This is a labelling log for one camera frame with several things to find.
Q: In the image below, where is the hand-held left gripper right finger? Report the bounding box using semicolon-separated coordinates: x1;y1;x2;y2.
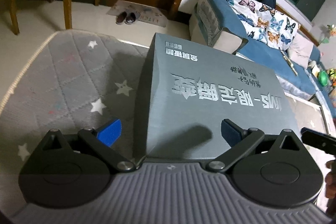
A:
206;119;306;173

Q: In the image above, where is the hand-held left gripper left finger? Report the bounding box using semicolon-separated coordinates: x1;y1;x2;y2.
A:
39;118;137;172

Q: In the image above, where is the grey printed box lid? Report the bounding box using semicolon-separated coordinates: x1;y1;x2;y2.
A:
133;33;302;165

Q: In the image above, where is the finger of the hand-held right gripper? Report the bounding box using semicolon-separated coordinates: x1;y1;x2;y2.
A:
301;127;336;155

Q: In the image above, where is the butterfly print cushion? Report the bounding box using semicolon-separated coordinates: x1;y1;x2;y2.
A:
227;0;301;51

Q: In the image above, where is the person's right hand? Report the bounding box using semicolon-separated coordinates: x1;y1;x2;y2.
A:
325;160;336;199

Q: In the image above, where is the blue sofa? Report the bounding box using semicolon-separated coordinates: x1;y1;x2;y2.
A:
189;0;336;119

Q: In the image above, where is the green toy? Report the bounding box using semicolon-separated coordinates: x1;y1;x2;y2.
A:
318;70;329;87

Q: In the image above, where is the grey star quilted desktop mat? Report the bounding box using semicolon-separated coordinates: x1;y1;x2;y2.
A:
0;30;332;216

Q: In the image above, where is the printed doormat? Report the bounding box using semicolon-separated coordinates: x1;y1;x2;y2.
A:
106;0;168;27

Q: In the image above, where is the brass stick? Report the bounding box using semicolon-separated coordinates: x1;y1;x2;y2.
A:
280;50;299;76

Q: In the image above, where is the dark shoe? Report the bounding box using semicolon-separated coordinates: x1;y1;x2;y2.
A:
125;11;141;24
115;11;129;25

